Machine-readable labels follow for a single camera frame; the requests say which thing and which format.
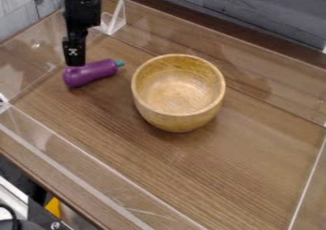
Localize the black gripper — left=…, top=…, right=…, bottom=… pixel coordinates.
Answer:
left=63, top=0, right=101, bottom=67

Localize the purple toy eggplant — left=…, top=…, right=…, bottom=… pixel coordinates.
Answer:
left=63, top=58, right=124, bottom=88

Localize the black cable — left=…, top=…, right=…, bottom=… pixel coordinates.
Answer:
left=0, top=203, right=21, bottom=230

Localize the clear acrylic tray wall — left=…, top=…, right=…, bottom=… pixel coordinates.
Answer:
left=0, top=94, right=207, bottom=230

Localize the clear acrylic corner bracket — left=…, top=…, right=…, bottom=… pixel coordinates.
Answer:
left=95, top=0, right=126, bottom=35

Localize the light wooden bowl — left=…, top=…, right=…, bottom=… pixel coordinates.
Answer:
left=131, top=53, right=226, bottom=133

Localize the black device with yellow label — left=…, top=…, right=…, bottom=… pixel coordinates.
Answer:
left=27, top=197, right=99, bottom=230

